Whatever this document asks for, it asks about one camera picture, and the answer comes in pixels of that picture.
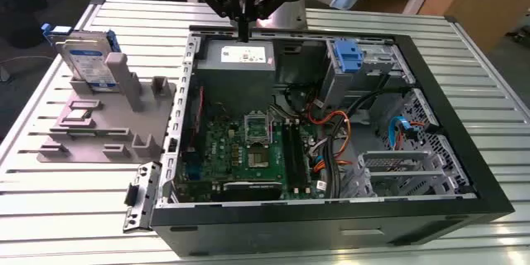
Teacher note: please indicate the hard disk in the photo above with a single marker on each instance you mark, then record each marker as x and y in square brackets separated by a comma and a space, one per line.
[88, 63]

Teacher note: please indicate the CPU socket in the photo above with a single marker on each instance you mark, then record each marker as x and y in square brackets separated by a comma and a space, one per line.
[258, 158]

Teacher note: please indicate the black RAM slot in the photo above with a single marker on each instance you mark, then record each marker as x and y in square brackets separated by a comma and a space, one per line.
[302, 156]
[291, 156]

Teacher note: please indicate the black open PC case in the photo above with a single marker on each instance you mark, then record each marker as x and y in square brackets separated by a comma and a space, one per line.
[290, 231]

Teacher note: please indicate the wooden cabinet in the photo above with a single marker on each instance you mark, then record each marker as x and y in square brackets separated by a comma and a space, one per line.
[489, 4]

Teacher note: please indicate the silver CPU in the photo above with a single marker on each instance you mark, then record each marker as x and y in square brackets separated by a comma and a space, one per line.
[76, 117]

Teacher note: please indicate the metal disk bay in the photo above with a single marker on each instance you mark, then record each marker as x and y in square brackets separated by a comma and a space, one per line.
[414, 154]

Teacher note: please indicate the blue plastic drive latch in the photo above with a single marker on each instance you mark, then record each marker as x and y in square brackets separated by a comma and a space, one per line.
[347, 57]

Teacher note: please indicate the black office chair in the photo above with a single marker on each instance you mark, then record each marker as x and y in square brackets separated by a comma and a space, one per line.
[23, 16]

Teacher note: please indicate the grey expansion slot bracket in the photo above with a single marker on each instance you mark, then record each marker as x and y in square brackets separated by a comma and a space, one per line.
[144, 215]

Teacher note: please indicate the green motherboard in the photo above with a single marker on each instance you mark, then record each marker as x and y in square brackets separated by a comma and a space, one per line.
[219, 141]

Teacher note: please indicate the black graphics card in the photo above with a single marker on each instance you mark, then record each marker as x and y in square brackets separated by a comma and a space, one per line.
[252, 190]

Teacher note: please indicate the grey power supply unit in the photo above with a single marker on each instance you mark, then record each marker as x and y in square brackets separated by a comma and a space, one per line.
[235, 85]

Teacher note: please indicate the grey metal drive cage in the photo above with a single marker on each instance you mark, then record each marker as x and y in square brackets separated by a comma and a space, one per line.
[337, 88]

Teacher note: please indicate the grey parts rack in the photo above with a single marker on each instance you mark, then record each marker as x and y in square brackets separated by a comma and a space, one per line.
[111, 128]

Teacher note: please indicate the office chair base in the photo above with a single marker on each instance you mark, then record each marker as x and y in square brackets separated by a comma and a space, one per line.
[522, 33]

